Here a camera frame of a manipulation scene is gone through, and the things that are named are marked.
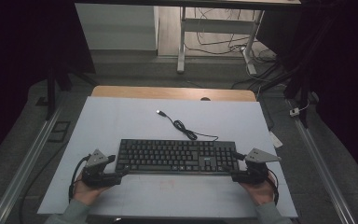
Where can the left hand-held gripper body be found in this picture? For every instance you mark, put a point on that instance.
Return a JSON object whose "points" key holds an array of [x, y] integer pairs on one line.
{"points": [[98, 179]]}

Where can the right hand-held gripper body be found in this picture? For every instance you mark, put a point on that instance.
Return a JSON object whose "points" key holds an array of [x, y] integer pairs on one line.
{"points": [[254, 174]]}

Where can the black computer keyboard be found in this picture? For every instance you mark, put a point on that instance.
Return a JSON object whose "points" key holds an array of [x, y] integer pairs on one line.
{"points": [[167, 155]]}

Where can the person's right hand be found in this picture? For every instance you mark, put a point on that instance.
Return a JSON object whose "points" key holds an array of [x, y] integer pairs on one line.
{"points": [[261, 193]]}

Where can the person's left hand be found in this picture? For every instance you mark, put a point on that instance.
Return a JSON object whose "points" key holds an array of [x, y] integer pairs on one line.
{"points": [[85, 194]]}

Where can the white paper tag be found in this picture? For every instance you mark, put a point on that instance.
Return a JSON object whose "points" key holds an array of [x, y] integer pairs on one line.
{"points": [[275, 139]]}

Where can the black floor plate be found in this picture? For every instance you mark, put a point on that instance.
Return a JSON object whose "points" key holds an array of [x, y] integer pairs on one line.
{"points": [[59, 131]]}

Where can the small white adapter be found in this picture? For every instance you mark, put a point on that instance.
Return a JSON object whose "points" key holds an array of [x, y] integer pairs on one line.
{"points": [[294, 112]]}

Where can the white cabinet panel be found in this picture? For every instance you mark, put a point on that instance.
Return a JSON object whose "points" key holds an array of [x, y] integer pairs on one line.
{"points": [[118, 28]]}

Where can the metal floor rail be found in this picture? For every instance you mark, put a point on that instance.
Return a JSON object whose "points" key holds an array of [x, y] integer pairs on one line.
{"points": [[320, 165], [24, 165]]}

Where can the white desk frame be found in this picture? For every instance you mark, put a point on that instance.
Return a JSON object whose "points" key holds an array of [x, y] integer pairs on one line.
{"points": [[217, 25]]}

